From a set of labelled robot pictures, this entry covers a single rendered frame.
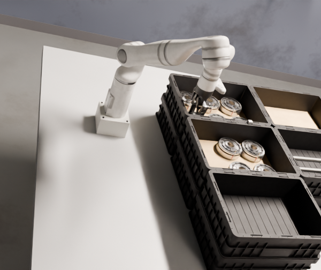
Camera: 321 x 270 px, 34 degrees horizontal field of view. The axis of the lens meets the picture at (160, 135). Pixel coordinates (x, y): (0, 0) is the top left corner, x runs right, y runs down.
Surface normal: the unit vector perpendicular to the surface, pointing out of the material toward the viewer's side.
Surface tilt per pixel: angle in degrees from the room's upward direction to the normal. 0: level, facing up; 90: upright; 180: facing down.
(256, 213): 0
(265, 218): 0
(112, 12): 90
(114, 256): 0
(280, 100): 90
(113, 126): 90
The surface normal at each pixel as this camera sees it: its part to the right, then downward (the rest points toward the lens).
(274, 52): 0.14, 0.65
